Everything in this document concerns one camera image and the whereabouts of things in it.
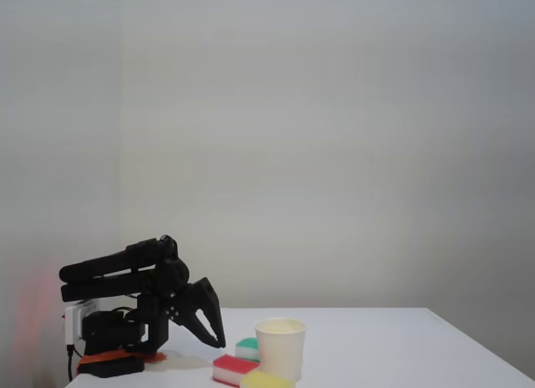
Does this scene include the green and white sponge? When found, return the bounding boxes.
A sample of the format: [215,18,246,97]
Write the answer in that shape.
[234,336,262,363]

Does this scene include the red and white sponge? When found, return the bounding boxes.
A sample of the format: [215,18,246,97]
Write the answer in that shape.
[211,354,262,388]

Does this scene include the black table clamp block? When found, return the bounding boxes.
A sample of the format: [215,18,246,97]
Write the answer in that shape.
[82,355,146,380]

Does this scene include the orange clamp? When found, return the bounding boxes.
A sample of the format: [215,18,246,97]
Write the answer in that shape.
[76,349,169,367]

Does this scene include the white paper cup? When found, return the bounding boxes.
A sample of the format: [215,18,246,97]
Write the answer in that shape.
[253,317,308,384]

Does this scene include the yellow sponge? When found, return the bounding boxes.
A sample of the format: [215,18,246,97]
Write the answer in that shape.
[238,370,296,388]

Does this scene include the white controller board holder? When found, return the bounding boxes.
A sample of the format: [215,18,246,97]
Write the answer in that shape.
[64,302,100,348]

